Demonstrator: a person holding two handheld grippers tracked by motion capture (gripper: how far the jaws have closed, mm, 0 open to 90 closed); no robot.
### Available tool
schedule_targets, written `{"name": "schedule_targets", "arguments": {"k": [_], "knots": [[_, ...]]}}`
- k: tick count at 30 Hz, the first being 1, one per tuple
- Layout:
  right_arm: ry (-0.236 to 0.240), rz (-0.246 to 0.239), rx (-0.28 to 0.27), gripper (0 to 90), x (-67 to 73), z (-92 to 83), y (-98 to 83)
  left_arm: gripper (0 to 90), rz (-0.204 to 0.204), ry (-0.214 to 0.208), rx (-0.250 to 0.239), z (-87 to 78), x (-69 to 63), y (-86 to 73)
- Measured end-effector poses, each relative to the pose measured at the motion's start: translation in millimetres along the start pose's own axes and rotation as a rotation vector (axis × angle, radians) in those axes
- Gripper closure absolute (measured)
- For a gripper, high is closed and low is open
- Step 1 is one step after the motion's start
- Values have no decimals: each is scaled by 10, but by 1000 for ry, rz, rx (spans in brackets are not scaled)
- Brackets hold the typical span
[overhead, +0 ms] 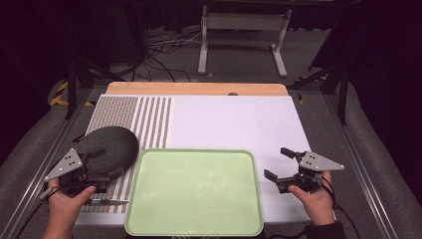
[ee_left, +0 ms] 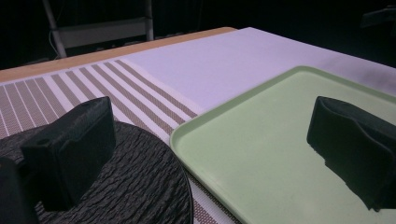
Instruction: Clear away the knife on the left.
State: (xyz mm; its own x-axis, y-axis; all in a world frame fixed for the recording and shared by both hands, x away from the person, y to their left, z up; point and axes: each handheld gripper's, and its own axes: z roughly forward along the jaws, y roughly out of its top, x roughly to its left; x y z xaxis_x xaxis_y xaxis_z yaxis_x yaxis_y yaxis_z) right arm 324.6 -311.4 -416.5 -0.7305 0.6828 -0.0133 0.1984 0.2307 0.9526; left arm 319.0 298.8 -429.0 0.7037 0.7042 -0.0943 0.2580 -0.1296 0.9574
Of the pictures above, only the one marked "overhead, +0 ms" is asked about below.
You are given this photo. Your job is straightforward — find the thin dark stick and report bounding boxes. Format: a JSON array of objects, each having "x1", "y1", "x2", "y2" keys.
[{"x1": 84, "y1": 197, "x2": 130, "y2": 206}]

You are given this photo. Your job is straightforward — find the light green plastic tray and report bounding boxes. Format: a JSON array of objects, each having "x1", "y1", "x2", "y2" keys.
[{"x1": 123, "y1": 147, "x2": 265, "y2": 238}]

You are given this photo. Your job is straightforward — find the wooden table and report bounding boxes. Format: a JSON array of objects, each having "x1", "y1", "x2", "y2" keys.
[{"x1": 105, "y1": 81, "x2": 290, "y2": 98}]

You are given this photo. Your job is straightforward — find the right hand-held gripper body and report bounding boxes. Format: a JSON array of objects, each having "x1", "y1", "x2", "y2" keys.
[{"x1": 276, "y1": 150, "x2": 345, "y2": 194}]

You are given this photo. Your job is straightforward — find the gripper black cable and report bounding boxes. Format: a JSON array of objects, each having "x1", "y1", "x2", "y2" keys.
[
  {"x1": 318, "y1": 174, "x2": 363, "y2": 239},
  {"x1": 14, "y1": 186, "x2": 65, "y2": 239}
]

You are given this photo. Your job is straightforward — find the person's left hand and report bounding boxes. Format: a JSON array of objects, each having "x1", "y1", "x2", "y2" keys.
[{"x1": 46, "y1": 177, "x2": 98, "y2": 231}]

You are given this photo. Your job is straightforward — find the yellow black floor tape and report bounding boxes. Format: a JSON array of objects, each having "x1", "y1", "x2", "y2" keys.
[{"x1": 49, "y1": 81, "x2": 97, "y2": 108}]

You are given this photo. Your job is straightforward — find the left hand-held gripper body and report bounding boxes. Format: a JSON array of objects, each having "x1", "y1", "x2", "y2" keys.
[{"x1": 44, "y1": 147, "x2": 111, "y2": 194}]

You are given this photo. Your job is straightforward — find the aluminium rail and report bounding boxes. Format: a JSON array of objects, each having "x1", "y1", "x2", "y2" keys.
[
  {"x1": 0, "y1": 87, "x2": 98, "y2": 239},
  {"x1": 321, "y1": 94, "x2": 400, "y2": 239}
]

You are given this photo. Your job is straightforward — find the white table board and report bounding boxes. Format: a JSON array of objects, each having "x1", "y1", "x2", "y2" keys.
[{"x1": 75, "y1": 94, "x2": 314, "y2": 228}]

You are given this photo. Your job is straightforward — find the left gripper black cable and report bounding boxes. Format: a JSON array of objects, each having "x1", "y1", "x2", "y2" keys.
[{"x1": 14, "y1": 186, "x2": 65, "y2": 239}]

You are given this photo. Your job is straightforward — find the brown striped placemat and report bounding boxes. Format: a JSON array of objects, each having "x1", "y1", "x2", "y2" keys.
[{"x1": 80, "y1": 96, "x2": 173, "y2": 214}]

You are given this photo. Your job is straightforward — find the black tripod stand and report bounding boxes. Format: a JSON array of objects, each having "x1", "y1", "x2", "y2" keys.
[
  {"x1": 63, "y1": 55, "x2": 127, "y2": 121},
  {"x1": 288, "y1": 61, "x2": 353, "y2": 126}
]

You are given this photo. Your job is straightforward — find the bundle of floor cables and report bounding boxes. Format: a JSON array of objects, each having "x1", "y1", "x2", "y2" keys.
[{"x1": 131, "y1": 28, "x2": 261, "y2": 83}]

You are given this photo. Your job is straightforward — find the white metal stand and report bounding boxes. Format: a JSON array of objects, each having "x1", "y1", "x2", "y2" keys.
[{"x1": 197, "y1": 4, "x2": 294, "y2": 79}]

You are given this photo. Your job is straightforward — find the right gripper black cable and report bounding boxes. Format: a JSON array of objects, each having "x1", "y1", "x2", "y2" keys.
[{"x1": 318, "y1": 174, "x2": 363, "y2": 239}]

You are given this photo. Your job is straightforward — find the person's right hand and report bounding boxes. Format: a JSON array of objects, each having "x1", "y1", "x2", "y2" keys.
[{"x1": 287, "y1": 170, "x2": 336, "y2": 227}]

